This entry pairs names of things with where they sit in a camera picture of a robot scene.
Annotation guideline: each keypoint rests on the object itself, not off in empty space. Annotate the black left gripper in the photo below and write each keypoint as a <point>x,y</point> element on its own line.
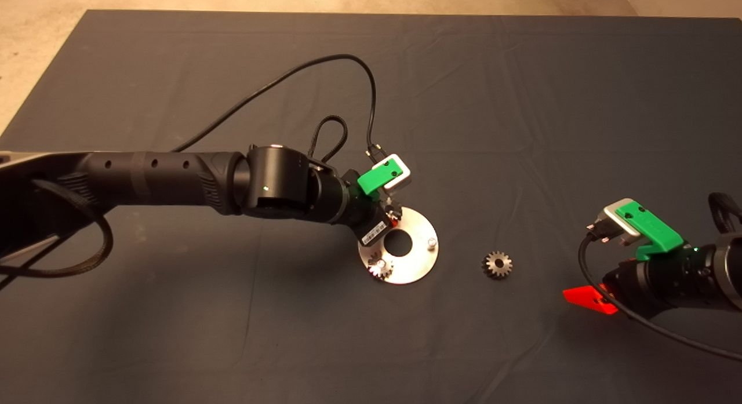
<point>365,218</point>

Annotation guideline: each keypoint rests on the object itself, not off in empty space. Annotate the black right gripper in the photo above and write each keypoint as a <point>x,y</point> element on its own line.
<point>658,282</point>

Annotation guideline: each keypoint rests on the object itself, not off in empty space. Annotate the small steel planetary gear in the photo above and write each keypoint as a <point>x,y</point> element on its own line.
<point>395,210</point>
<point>387,272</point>
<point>504,270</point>

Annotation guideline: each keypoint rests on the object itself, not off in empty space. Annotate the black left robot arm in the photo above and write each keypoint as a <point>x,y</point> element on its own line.
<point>162,175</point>

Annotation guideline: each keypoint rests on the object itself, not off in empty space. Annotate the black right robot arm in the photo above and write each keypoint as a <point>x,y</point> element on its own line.
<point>729,270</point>

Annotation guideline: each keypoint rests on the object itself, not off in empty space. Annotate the round metal carrier plate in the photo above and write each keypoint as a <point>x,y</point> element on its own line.
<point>420,265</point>

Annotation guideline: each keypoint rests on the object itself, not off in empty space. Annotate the dark grey table cloth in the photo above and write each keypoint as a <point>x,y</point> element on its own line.
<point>406,102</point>

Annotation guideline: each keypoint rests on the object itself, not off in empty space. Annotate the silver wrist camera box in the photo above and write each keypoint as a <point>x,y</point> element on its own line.
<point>630,237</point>
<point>404,179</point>

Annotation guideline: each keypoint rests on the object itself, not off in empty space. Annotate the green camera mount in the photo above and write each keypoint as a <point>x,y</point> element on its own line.
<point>374,181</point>
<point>653,230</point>

